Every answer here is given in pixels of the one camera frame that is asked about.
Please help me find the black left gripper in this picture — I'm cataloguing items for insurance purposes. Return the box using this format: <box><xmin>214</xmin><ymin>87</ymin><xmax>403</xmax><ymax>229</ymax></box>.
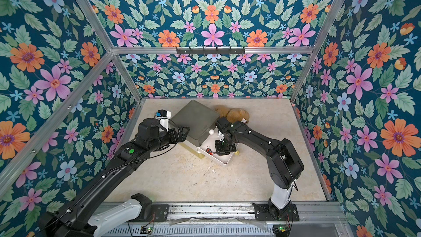
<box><xmin>146</xmin><ymin>126</ymin><xmax>190</xmax><ymax>154</ymax></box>

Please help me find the white drawer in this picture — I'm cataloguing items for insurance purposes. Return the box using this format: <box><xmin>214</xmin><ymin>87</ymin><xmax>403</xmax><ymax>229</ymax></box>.
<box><xmin>198</xmin><ymin>128</ymin><xmax>234</xmax><ymax>166</ymax></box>

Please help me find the key with red tag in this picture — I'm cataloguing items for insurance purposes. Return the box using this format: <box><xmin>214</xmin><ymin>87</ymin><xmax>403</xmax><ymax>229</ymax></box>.
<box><xmin>206</xmin><ymin>148</ymin><xmax>214</xmax><ymax>155</ymax></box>

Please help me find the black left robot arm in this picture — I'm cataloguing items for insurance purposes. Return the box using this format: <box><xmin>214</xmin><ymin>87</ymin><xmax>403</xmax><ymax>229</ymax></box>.
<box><xmin>38</xmin><ymin>118</ymin><xmax>190</xmax><ymax>237</ymax></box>

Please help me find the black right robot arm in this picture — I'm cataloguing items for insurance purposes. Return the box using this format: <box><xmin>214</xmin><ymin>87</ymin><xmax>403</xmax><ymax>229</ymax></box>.
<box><xmin>215</xmin><ymin>117</ymin><xmax>304</xmax><ymax>211</ymax></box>

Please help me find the white yellow drawer cabinet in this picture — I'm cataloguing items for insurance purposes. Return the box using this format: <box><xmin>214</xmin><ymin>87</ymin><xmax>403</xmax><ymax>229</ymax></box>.
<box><xmin>179</xmin><ymin>140</ymin><xmax>205</xmax><ymax>159</ymax></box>

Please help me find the brown teddy bear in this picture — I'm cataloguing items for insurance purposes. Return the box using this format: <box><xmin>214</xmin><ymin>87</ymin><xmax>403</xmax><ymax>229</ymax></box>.
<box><xmin>214</xmin><ymin>105</ymin><xmax>250</xmax><ymax>123</ymax></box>

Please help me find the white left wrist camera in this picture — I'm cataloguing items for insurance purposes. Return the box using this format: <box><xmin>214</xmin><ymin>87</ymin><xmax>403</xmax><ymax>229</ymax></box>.
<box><xmin>155</xmin><ymin>109</ymin><xmax>171</xmax><ymax>131</ymax></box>

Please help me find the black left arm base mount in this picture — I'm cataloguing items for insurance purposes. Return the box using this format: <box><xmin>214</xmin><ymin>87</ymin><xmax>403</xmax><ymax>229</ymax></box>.
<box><xmin>125</xmin><ymin>193</ymin><xmax>169</xmax><ymax>223</ymax></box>

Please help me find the black hook rail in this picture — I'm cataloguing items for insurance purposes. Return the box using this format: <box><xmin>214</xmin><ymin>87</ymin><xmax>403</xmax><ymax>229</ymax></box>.
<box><xmin>175</xmin><ymin>47</ymin><xmax>246</xmax><ymax>56</ymax></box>

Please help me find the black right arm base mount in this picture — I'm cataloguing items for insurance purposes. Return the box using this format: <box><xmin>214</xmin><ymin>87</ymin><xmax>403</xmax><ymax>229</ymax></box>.
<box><xmin>252</xmin><ymin>200</ymin><xmax>300</xmax><ymax>222</ymax></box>

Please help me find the aluminium front rail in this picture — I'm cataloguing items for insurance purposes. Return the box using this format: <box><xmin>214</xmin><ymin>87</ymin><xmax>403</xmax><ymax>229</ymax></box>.
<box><xmin>89</xmin><ymin>201</ymin><xmax>353</xmax><ymax>237</ymax></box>

